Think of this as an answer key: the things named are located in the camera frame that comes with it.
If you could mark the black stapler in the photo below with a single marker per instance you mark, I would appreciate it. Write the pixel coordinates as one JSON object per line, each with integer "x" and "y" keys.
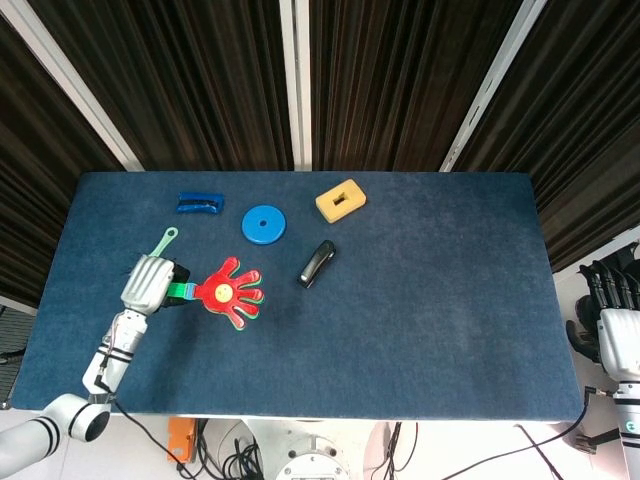
{"x": 315, "y": 265}

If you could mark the red green hand clapper toy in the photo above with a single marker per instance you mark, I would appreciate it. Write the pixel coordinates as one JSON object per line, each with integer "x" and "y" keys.
{"x": 220, "y": 292}

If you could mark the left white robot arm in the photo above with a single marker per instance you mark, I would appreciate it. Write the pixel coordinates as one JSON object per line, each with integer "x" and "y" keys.
{"x": 115, "y": 350}

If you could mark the white frame post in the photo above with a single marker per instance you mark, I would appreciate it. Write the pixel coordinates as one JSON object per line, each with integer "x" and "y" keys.
{"x": 290, "y": 85}
{"x": 492, "y": 85}
{"x": 75, "y": 90}

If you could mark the blue plastic wrapper packet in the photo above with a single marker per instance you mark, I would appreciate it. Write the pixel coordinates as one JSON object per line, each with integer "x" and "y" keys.
{"x": 200, "y": 206}

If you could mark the yellow sponge block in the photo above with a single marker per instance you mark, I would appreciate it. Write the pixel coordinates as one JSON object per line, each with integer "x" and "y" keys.
{"x": 330, "y": 209}

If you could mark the blue round disc with hole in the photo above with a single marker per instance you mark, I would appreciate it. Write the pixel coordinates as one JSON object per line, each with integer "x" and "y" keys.
{"x": 255, "y": 231}

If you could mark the dark brown pleated curtain panel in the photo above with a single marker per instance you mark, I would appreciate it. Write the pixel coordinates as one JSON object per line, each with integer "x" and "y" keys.
{"x": 30, "y": 200}
{"x": 590, "y": 125}
{"x": 390, "y": 85}
{"x": 175, "y": 85}

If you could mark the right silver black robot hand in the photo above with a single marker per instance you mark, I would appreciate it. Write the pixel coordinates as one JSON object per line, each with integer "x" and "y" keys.
{"x": 620, "y": 345}

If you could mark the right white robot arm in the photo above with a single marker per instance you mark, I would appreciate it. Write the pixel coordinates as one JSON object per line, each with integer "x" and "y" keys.
{"x": 630, "y": 425}

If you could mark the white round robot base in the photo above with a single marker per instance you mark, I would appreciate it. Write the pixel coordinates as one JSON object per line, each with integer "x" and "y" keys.
{"x": 310, "y": 460}

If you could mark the dark blue table mat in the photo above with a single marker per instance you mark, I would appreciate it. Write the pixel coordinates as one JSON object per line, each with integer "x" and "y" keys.
{"x": 400, "y": 325}

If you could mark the orange plastic box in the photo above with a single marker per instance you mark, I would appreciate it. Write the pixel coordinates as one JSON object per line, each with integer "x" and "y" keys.
{"x": 180, "y": 437}

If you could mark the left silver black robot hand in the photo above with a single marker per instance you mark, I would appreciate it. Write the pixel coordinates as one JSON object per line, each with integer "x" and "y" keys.
{"x": 147, "y": 282}

